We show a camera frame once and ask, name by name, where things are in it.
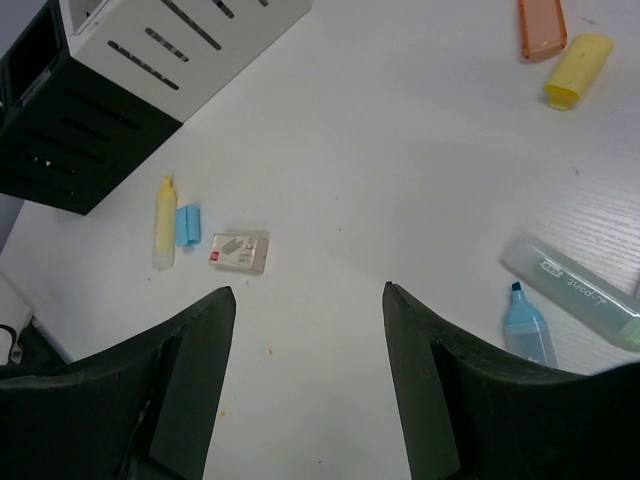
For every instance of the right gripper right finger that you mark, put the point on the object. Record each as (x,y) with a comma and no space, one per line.
(470,410)

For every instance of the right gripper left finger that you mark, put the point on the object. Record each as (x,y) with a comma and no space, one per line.
(142,409)

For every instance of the blue highlighter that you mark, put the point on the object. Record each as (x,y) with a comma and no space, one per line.
(526,332)

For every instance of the yellow highlighter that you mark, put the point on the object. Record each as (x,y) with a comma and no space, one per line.
(164,226)

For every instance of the green highlighter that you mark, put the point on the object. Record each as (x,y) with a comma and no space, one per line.
(601,307)

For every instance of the blue highlighter cap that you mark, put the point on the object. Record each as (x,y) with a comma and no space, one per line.
(188,226)

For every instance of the black slotted organizer box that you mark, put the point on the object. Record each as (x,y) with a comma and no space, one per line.
(69,136)

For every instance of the white slotted organizer box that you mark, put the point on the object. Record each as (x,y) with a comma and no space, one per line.
(176,55)

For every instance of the yellow highlighter cap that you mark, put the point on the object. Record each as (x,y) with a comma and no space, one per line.
(577,70)

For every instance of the orange highlighter cap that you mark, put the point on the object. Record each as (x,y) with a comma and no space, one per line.
(543,29)

